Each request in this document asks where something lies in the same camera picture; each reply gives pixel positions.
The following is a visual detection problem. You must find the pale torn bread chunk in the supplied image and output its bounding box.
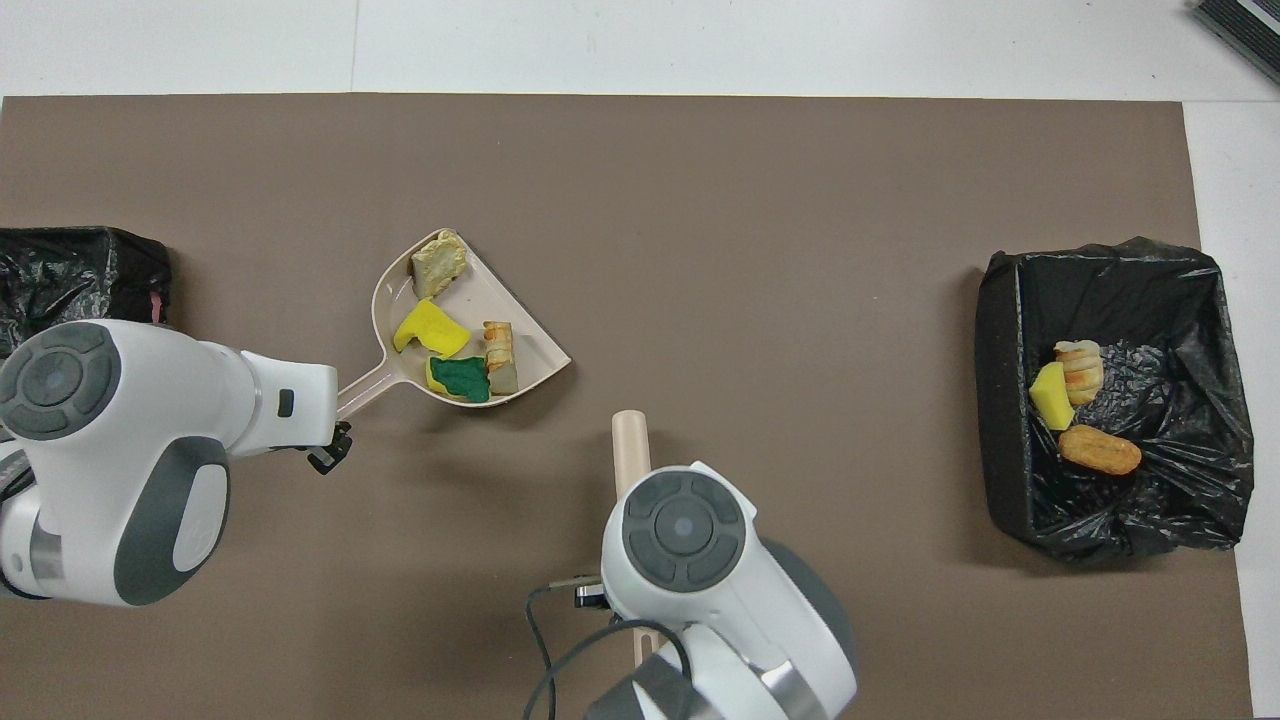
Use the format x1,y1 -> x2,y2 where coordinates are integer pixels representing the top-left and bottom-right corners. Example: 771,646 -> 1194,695
410,229 -> 468,300

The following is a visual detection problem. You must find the small yellow sponge wedge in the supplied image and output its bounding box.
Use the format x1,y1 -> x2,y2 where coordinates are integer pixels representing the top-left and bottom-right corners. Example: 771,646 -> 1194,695
1030,361 -> 1077,432

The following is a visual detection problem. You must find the striped bread roll piece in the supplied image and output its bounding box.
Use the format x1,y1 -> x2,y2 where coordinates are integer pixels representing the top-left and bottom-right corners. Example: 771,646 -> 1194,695
1054,340 -> 1107,406
482,320 -> 521,391

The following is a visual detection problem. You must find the beige hand brush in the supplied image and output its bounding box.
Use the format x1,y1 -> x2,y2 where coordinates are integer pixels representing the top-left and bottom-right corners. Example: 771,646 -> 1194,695
611,409 -> 663,663

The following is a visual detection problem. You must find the dark ribbed panel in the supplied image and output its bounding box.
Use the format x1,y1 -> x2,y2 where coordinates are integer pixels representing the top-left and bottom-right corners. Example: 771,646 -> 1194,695
1190,0 -> 1280,86

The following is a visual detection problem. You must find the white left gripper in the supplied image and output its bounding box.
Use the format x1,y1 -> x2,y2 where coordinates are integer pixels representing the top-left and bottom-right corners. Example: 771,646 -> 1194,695
262,355 -> 353,475

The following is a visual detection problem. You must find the bin with black bag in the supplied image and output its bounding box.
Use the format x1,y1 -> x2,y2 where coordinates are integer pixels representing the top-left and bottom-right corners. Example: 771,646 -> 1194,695
0,226 -> 173,356
975,237 -> 1256,561

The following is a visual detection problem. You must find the green and yellow sponge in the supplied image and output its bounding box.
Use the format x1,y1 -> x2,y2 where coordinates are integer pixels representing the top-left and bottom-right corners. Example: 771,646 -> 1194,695
426,355 -> 492,405

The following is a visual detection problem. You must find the brown table mat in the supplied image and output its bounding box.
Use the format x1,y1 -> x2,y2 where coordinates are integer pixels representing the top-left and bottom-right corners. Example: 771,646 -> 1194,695
0,93 -> 1256,720

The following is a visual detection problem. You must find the beige plastic dustpan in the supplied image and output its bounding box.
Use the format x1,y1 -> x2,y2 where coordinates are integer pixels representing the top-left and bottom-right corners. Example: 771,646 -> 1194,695
335,229 -> 573,419

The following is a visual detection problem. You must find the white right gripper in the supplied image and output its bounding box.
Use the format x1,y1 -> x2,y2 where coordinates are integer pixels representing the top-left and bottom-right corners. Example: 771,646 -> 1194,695
690,462 -> 749,506

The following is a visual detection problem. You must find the brown bread roll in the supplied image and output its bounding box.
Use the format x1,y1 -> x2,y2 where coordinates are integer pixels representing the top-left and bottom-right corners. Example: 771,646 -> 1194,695
1058,425 -> 1143,477

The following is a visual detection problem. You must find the large yellow sponge piece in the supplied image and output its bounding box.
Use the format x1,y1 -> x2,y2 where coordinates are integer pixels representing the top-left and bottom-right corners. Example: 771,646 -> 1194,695
392,300 -> 472,359

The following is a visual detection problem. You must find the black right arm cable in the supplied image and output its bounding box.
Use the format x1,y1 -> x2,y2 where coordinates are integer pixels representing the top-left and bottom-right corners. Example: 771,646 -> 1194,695
524,575 -> 693,720

